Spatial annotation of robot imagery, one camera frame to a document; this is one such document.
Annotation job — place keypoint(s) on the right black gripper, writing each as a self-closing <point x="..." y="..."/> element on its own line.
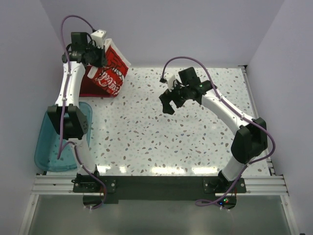
<point x="167" y="107"/>

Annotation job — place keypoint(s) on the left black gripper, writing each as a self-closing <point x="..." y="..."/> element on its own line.
<point x="102" y="61"/>

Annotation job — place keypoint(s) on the white t-shirt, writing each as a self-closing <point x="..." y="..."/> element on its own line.
<point x="110" y="78"/>

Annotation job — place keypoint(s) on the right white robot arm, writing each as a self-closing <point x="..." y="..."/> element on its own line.
<point x="250" y="139"/>

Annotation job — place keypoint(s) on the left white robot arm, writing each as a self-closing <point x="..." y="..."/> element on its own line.
<point x="74" y="68"/>

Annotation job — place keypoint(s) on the blue plastic basket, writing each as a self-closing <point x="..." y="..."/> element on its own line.
<point x="46" y="147"/>

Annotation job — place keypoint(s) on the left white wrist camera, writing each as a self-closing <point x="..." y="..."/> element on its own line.
<point x="99" y="36"/>

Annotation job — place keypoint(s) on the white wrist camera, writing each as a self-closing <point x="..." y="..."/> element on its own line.
<point x="99" y="36"/>
<point x="170" y="80"/>

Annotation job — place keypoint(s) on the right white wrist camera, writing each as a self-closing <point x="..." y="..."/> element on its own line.
<point x="170" y="80"/>

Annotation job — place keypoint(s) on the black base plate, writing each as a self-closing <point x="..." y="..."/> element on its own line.
<point x="113" y="189"/>

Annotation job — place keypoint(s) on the aluminium frame rail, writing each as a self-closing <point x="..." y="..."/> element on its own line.
<point x="44" y="185"/>

